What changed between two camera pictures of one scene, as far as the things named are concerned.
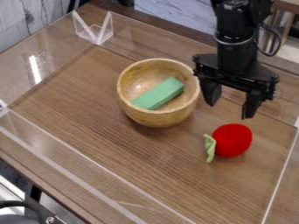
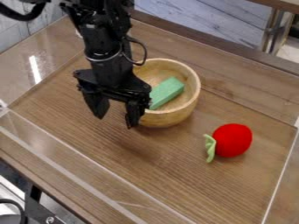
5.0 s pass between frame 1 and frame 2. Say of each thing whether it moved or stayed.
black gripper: moved
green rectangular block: stayed
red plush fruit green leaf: stayed
